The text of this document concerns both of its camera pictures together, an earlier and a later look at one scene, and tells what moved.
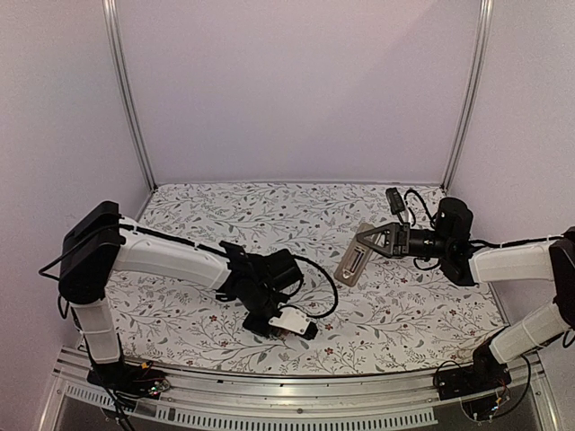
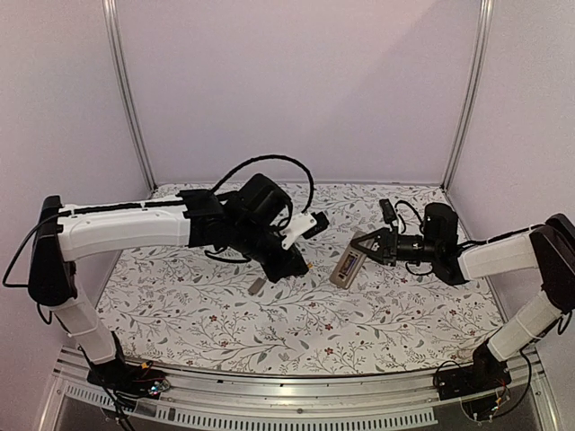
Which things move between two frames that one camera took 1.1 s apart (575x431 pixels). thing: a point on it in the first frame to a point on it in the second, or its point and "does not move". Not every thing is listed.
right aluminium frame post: [478, 72] does not move
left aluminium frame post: [123, 81] does not move
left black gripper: [253, 327] to [288, 267]
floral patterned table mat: [400, 316] does not move
